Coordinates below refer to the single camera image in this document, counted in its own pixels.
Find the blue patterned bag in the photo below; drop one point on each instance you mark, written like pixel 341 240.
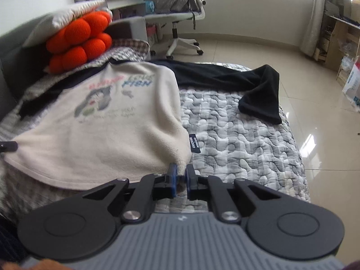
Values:
pixel 150 3

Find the beige printed sweatshirt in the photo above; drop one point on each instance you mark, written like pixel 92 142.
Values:
pixel 107 140

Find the white pillow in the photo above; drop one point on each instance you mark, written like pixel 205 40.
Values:
pixel 59 19

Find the black garment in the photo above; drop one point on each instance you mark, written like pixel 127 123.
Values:
pixel 253 101

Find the grey checked quilt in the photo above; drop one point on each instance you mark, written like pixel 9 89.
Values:
pixel 239 152

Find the grey sofa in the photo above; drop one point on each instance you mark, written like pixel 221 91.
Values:
pixel 11 62

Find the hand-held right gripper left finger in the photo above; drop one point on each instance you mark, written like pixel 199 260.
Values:
pixel 172 181

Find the white and blue paper bag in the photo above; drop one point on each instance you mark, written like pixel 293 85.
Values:
pixel 353 84

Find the orange pumpkin cushion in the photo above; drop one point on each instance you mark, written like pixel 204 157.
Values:
pixel 78 31
pixel 73 57

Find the person's dark clothing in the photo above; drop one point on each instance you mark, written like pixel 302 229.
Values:
pixel 9 239

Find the white office chair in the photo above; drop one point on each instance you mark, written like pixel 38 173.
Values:
pixel 180 42

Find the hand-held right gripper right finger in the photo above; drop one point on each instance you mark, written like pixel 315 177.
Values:
pixel 191 181

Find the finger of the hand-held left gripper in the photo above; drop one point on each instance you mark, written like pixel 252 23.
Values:
pixel 8 146

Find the wooden shelf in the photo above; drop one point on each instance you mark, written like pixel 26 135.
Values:
pixel 340 33

